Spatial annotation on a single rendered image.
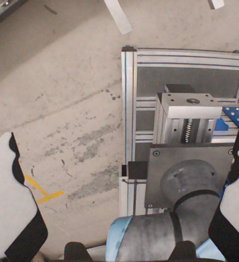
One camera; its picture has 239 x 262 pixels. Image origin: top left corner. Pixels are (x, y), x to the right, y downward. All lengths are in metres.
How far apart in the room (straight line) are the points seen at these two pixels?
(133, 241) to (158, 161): 0.20
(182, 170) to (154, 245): 0.19
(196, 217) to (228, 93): 1.13
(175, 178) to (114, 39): 1.10
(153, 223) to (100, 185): 1.67
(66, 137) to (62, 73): 0.55
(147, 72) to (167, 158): 0.83
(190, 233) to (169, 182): 0.15
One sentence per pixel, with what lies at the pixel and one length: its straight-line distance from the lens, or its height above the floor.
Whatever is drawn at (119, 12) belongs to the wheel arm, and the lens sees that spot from 0.57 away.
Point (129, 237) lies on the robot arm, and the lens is 0.41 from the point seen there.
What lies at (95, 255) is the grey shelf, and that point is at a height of 0.14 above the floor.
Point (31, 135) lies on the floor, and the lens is 1.85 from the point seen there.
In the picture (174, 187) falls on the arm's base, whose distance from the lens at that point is 0.50.
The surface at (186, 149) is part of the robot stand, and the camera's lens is 0.50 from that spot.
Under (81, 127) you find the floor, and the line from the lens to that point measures 1.67.
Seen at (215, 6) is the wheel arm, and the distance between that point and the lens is 0.62.
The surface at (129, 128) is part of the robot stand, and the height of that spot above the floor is 0.23.
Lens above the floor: 1.43
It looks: 59 degrees down
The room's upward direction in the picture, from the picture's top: 178 degrees counter-clockwise
